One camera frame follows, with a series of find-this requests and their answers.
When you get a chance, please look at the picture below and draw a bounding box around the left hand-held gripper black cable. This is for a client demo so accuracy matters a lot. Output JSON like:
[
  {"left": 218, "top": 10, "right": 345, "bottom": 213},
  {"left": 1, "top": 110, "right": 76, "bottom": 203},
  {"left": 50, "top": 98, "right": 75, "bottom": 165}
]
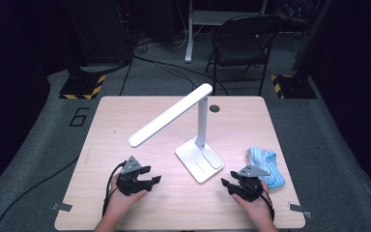
[{"left": 101, "top": 160, "right": 127, "bottom": 218}]

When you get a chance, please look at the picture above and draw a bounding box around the long thin black floor cable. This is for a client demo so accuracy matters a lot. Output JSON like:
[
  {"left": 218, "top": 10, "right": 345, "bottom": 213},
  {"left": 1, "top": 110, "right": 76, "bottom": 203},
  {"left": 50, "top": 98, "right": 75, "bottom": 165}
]
[{"left": 131, "top": 55, "right": 230, "bottom": 97}]

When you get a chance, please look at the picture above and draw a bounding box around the person's left hand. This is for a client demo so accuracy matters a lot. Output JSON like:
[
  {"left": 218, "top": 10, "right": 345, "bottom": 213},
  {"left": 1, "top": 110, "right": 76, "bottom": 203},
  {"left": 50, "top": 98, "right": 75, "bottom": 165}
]
[{"left": 104, "top": 175, "right": 149, "bottom": 218}]

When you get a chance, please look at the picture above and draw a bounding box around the black folding chair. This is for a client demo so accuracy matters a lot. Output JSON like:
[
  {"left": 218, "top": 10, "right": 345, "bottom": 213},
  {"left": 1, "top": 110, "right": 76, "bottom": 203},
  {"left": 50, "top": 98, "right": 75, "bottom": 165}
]
[{"left": 205, "top": 14, "right": 283, "bottom": 97}]

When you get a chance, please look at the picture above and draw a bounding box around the short black floor cable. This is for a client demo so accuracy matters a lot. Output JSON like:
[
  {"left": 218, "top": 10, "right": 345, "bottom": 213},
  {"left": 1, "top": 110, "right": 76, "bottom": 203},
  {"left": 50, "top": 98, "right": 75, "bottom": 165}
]
[{"left": 119, "top": 59, "right": 133, "bottom": 97}]

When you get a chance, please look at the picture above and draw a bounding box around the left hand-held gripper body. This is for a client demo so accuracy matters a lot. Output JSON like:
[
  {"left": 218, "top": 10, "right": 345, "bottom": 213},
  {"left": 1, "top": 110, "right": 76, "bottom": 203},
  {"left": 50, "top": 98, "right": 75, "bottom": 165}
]
[{"left": 115, "top": 156, "right": 149, "bottom": 196}]

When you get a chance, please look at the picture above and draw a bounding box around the black equipment cabinet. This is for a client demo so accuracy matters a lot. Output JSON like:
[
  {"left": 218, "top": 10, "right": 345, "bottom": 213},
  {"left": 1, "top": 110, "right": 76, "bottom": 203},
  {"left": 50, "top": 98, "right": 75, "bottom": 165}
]
[{"left": 64, "top": 0, "right": 133, "bottom": 66}]

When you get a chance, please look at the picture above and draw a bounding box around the blue striped cloth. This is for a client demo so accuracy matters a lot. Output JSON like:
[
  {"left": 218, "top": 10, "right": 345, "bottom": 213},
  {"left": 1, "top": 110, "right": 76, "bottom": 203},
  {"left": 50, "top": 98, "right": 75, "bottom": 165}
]
[{"left": 246, "top": 146, "right": 286, "bottom": 189}]

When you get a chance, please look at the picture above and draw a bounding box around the white metal desk frame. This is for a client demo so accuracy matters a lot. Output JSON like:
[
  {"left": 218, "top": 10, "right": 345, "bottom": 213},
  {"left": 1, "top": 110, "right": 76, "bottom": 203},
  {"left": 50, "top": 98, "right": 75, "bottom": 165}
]
[{"left": 184, "top": 0, "right": 269, "bottom": 64}]

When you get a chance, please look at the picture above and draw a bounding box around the person's right hand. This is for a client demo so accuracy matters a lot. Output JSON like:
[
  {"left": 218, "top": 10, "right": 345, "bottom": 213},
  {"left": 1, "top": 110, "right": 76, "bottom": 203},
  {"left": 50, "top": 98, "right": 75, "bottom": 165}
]
[{"left": 231, "top": 181, "right": 273, "bottom": 223}]

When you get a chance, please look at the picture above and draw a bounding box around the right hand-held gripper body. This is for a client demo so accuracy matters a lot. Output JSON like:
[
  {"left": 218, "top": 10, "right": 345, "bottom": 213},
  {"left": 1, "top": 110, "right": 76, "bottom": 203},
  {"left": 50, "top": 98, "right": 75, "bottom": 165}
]
[{"left": 236, "top": 164, "right": 271, "bottom": 203}]

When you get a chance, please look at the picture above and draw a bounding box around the hand-held gripper black cable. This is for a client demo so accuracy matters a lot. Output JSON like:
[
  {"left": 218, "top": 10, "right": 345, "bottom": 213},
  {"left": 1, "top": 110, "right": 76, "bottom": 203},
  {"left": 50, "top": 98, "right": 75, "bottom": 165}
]
[
  {"left": 101, "top": 160, "right": 127, "bottom": 218},
  {"left": 257, "top": 185, "right": 275, "bottom": 221}
]

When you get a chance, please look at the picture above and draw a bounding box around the right hand-held gripper black cable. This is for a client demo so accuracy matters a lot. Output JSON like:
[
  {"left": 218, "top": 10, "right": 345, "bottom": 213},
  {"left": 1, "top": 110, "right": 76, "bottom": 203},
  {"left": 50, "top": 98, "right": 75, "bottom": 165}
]
[{"left": 257, "top": 185, "right": 275, "bottom": 221}]

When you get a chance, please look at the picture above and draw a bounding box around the white desk lamp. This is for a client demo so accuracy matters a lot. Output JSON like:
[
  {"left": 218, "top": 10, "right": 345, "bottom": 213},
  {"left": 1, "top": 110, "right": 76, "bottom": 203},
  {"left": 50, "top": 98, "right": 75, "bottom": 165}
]
[{"left": 128, "top": 82, "right": 225, "bottom": 184}]

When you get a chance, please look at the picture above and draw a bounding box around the black stand with striped base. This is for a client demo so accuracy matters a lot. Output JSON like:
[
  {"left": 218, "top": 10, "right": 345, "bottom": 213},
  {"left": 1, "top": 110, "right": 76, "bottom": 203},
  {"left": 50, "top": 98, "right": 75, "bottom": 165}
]
[
  {"left": 58, "top": 61, "right": 106, "bottom": 101},
  {"left": 270, "top": 0, "right": 334, "bottom": 100}
]

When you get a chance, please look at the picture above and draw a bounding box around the grey tape piece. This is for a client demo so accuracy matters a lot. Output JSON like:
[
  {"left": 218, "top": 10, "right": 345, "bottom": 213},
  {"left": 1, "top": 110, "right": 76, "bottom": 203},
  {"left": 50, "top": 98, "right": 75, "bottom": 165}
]
[
  {"left": 51, "top": 202, "right": 73, "bottom": 213},
  {"left": 288, "top": 202, "right": 313, "bottom": 219}
]

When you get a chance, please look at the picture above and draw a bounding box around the thick black floor cable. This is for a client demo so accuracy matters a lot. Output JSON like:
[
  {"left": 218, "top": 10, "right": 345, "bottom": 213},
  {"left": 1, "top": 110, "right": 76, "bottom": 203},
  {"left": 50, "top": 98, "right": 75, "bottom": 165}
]
[{"left": 0, "top": 157, "right": 79, "bottom": 232}]

